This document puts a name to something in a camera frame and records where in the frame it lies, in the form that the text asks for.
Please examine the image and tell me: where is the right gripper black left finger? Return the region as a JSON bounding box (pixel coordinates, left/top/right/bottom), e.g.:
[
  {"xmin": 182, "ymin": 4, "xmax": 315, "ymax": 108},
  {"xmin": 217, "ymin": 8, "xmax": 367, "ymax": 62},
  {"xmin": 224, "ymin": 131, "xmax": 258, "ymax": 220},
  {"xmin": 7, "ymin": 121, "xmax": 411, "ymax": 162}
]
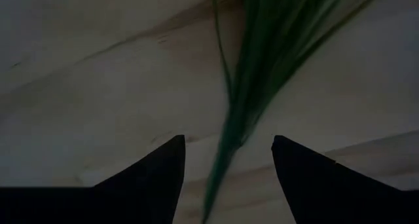
[{"xmin": 0, "ymin": 134, "xmax": 187, "ymax": 224}]

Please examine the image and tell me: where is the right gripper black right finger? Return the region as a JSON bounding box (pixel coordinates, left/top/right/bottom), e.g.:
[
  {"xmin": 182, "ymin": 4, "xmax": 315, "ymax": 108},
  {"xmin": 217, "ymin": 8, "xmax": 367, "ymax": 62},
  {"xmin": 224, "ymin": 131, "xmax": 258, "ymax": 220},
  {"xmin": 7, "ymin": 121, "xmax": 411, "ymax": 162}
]
[{"xmin": 270, "ymin": 135, "xmax": 419, "ymax": 224}]

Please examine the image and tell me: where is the white artificial flower spray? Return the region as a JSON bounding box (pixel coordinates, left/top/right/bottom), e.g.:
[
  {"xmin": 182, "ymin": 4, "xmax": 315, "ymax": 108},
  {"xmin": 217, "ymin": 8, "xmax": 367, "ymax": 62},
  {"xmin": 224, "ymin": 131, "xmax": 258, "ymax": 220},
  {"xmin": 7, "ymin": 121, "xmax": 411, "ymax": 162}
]
[{"xmin": 200, "ymin": 0, "xmax": 389, "ymax": 224}]

